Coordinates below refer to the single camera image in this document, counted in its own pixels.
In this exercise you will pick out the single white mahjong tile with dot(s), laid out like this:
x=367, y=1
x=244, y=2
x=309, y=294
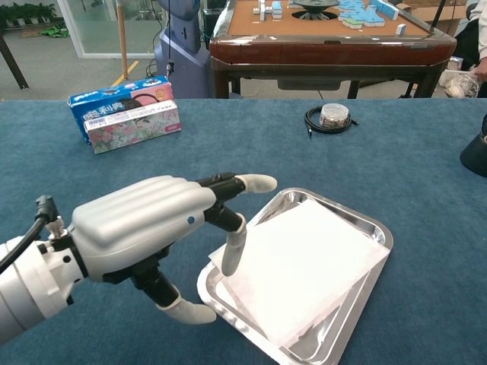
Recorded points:
x=401, y=29

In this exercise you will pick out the brown mahjong table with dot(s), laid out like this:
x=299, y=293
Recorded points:
x=323, y=53

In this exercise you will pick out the black teapot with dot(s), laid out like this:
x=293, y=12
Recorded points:
x=475, y=156

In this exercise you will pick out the black slanted table leg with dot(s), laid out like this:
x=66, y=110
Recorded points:
x=13, y=62

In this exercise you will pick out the blue table cloth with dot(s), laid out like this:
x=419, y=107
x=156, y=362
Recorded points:
x=247, y=152

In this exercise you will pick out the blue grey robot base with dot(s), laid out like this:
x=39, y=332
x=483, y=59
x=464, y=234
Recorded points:
x=182, y=57

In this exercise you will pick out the blue mahjong tile pile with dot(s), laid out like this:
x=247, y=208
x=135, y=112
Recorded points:
x=361, y=15

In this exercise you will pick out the clear round plastic jar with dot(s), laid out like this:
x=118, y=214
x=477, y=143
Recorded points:
x=335, y=116

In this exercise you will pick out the small mahjong tile cluster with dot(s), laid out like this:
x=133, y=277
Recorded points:
x=268, y=9

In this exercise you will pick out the blue Oreo cookie box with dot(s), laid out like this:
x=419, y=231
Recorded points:
x=102, y=104

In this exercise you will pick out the black mahjong table console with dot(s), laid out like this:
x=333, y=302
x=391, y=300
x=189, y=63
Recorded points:
x=316, y=8

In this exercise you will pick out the green item on floor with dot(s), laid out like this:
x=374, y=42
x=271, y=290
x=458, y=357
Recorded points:
x=55, y=31

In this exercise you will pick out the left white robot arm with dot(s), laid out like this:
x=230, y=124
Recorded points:
x=30, y=289

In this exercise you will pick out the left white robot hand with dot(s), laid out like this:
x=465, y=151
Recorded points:
x=141, y=220

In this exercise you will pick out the shiny metal tray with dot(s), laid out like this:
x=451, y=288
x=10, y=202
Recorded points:
x=342, y=210

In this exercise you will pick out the brown cardboard box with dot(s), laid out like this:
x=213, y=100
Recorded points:
x=430, y=11

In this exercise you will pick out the white floral carton box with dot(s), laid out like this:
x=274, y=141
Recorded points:
x=133, y=131

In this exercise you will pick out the wooden pole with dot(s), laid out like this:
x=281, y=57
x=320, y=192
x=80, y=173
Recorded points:
x=122, y=38

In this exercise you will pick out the thin black rod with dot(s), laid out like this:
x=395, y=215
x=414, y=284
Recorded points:
x=437, y=15

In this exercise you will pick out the green potted plants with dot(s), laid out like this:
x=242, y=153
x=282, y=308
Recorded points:
x=26, y=13

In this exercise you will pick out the white paper sheet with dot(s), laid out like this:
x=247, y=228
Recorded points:
x=304, y=266

